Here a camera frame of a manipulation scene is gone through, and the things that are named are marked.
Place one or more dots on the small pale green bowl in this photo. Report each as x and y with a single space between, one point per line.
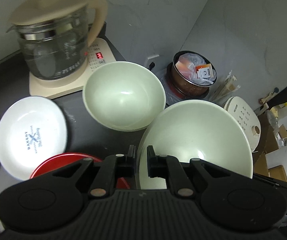
123 96

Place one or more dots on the white bakery print plate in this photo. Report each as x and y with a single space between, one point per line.
32 130

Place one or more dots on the wrapped chopsticks bundle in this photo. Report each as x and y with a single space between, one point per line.
226 88

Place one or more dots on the red plate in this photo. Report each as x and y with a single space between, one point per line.
59 161

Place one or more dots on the large pale green bowl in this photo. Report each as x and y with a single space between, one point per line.
195 129

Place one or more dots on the beige kettle heating base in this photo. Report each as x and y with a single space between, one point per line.
99 53

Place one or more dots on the black wall plug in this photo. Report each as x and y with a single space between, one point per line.
151 66

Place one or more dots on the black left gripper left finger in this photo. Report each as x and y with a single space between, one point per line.
111 169

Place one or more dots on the white rice cooker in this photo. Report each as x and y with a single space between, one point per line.
246 118

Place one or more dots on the cardboard boxes pile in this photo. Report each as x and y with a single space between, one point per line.
270 157

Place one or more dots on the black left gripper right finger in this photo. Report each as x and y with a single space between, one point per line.
170 169

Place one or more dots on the glass kettle with beige lid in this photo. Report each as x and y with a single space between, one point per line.
54 35

